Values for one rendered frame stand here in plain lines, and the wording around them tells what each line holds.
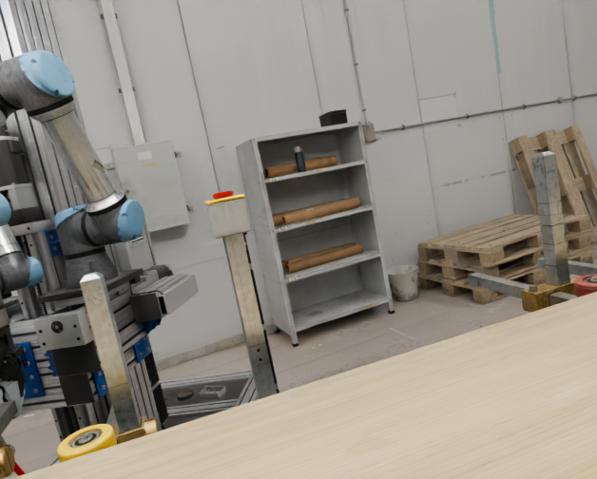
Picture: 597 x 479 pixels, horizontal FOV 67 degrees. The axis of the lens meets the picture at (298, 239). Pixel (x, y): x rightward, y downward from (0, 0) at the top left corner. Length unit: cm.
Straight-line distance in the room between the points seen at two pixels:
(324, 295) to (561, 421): 340
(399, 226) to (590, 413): 371
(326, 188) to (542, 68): 280
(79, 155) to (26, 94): 18
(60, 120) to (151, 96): 235
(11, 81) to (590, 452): 129
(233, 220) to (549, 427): 57
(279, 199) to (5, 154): 242
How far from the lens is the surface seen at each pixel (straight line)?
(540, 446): 60
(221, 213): 84
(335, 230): 393
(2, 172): 170
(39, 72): 127
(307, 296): 389
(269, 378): 93
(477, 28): 513
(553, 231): 121
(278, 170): 352
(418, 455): 58
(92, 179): 135
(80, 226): 144
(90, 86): 363
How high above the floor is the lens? 123
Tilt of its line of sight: 8 degrees down
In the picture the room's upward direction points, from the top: 11 degrees counter-clockwise
